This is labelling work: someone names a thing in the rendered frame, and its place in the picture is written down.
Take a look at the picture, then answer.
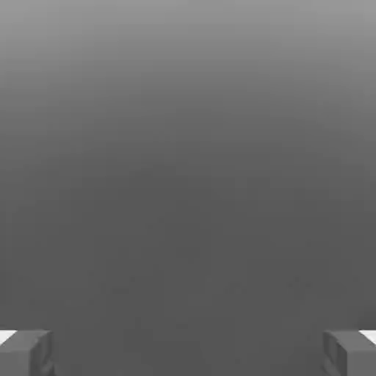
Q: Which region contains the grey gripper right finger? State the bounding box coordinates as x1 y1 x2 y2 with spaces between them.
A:
322 329 376 376

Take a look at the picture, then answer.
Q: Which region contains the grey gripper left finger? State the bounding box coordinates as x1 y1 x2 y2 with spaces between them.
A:
0 329 56 376

